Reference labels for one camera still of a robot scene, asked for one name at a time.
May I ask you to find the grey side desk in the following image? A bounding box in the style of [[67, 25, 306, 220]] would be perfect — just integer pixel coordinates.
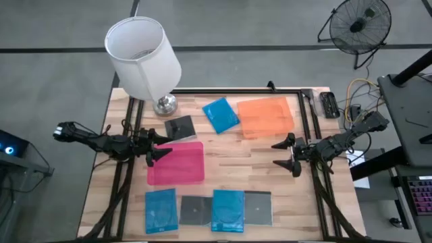
[[377, 72, 432, 168]]

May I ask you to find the pink translucent plastic bin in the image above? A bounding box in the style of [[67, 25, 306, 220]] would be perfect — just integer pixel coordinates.
[[146, 141, 206, 186]]

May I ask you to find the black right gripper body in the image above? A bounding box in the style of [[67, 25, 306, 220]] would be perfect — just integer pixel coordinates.
[[290, 137, 320, 166]]

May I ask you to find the orange translucent plastic bin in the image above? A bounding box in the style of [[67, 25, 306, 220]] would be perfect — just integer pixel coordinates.
[[236, 97, 295, 140]]

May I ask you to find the black aluminium table frame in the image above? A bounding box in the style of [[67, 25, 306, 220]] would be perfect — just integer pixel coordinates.
[[77, 88, 367, 242]]

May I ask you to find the grey equipment stand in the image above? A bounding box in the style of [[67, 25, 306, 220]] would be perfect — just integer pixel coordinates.
[[0, 141, 55, 243]]

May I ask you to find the black stand beam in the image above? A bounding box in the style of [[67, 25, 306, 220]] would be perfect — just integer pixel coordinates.
[[350, 146, 408, 182]]

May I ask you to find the yellow cable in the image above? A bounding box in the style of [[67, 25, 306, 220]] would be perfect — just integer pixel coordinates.
[[344, 78, 381, 124]]

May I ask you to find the backlit black keyboard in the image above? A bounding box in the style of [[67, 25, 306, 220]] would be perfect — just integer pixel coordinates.
[[406, 175, 432, 217]]

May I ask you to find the blue jewel case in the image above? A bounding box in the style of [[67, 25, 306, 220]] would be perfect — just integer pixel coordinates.
[[144, 188, 180, 235], [211, 189, 246, 234], [202, 97, 241, 135]]

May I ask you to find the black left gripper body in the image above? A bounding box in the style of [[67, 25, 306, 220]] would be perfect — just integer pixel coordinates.
[[129, 127, 157, 160]]

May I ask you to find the black jewel case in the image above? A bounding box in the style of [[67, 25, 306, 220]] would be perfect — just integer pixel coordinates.
[[244, 190, 273, 227], [164, 115, 197, 142], [179, 195, 213, 227]]

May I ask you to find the black floor fan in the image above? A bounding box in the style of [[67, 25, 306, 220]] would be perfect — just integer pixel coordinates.
[[317, 0, 393, 70]]

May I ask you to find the white paper sheet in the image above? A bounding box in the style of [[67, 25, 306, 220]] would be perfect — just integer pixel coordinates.
[[346, 150, 371, 189]]

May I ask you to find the computer case with blue light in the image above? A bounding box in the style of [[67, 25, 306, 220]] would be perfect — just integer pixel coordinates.
[[0, 130, 30, 159]]

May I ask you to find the white shade table lamp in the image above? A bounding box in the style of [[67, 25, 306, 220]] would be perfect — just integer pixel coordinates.
[[104, 16, 182, 117]]

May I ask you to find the black diagonal stand post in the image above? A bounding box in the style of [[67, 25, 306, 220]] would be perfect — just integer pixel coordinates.
[[391, 49, 432, 87]]

